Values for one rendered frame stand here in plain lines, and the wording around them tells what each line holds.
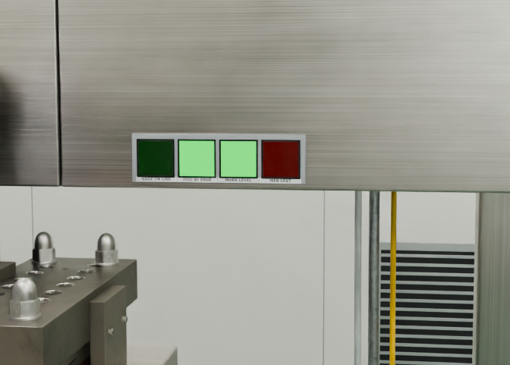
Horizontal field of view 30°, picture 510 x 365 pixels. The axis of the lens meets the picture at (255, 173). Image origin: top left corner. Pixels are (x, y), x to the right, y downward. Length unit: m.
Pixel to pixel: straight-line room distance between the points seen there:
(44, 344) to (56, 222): 2.86
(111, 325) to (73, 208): 2.66
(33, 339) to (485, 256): 0.75
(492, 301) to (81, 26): 0.75
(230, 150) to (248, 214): 2.39
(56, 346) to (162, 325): 2.78
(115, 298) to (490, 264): 0.60
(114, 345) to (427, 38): 0.59
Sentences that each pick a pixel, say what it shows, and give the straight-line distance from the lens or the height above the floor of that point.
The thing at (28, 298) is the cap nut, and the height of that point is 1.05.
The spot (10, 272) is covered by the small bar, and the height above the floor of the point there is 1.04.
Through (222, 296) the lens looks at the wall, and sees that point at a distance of 3.81.
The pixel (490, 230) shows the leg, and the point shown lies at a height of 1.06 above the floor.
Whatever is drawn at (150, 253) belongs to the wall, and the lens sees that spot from 3.84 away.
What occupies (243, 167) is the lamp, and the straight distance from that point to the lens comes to 1.35.
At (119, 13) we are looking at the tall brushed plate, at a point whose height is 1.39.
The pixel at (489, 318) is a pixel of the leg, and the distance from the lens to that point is 1.55.
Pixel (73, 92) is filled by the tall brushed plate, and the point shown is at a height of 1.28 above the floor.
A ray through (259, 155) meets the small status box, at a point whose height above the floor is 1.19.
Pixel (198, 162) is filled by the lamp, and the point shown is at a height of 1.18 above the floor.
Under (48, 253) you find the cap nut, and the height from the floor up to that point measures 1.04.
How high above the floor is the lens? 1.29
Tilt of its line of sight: 6 degrees down
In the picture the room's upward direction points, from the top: straight up
